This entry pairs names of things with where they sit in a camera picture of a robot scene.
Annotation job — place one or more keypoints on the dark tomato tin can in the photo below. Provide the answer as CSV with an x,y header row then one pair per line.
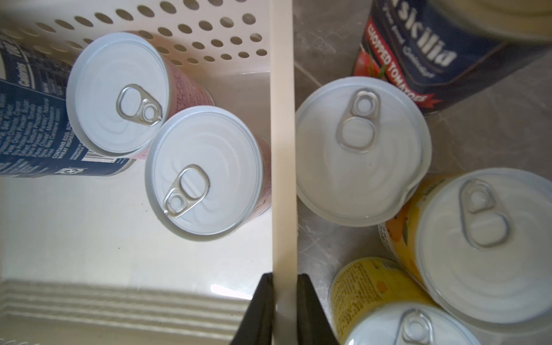
x,y
435,62

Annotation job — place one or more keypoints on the pink label white-lid can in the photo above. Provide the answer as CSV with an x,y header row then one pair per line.
x,y
207,174

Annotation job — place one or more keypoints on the white perforated plastic basket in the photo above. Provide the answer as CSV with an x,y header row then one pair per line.
x,y
85,261

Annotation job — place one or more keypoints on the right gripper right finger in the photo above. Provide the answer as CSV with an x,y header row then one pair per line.
x,y
313,326

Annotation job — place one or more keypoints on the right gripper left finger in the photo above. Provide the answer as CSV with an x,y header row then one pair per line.
x,y
256,328

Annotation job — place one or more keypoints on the blue tin can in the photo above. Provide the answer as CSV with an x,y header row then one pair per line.
x,y
36,136

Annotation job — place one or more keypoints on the green label white-lid can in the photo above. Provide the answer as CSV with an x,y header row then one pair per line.
x,y
362,148

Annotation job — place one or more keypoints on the orange label white-lid can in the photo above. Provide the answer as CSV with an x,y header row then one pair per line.
x,y
479,243

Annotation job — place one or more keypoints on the yellow label white-lid can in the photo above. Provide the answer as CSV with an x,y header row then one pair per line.
x,y
374,301

